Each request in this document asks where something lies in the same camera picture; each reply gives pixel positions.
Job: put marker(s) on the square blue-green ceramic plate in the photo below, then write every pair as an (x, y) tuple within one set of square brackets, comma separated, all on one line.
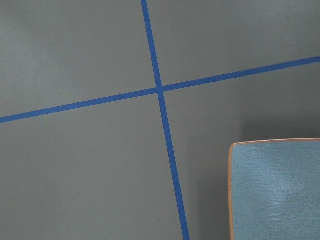
[(274, 189)]

